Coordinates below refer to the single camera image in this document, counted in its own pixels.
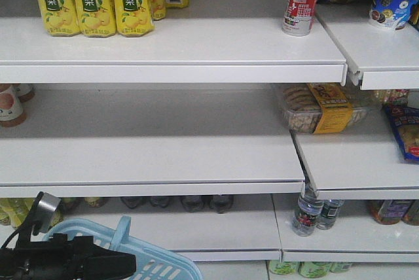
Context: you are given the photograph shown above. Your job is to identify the orange C100 juice bottle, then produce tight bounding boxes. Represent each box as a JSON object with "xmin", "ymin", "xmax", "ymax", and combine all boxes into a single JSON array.
[{"xmin": 1, "ymin": 84, "xmax": 27, "ymax": 128}]

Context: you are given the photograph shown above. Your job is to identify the white metal shelving unit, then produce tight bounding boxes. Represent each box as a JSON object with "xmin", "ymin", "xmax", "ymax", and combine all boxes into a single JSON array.
[{"xmin": 1, "ymin": 0, "xmax": 418, "ymax": 279}]

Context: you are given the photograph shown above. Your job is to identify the light blue plastic basket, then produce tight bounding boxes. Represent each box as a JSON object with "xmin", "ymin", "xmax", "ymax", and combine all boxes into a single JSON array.
[{"xmin": 43, "ymin": 216, "xmax": 204, "ymax": 279}]

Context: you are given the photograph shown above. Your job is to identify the blue snack bag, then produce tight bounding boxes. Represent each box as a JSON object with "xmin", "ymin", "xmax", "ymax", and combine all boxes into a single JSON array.
[{"xmin": 384, "ymin": 105, "xmax": 418, "ymax": 164}]

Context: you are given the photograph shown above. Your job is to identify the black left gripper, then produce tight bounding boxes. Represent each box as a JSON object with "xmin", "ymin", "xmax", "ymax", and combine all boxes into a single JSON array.
[{"xmin": 1, "ymin": 234, "xmax": 137, "ymax": 279}]

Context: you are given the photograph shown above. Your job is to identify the clear water bottle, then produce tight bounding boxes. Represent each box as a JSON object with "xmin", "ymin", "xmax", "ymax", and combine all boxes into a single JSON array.
[
  {"xmin": 316, "ymin": 200, "xmax": 344, "ymax": 230},
  {"xmin": 292, "ymin": 192, "xmax": 323, "ymax": 237}
]

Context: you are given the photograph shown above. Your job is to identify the clear cookie box yellow label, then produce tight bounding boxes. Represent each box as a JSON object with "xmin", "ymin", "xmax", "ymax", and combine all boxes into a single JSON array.
[{"xmin": 274, "ymin": 83, "xmax": 376, "ymax": 134}]

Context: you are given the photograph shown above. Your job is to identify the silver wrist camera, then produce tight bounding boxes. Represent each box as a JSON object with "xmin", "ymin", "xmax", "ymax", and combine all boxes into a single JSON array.
[{"xmin": 32, "ymin": 192, "xmax": 61, "ymax": 236}]

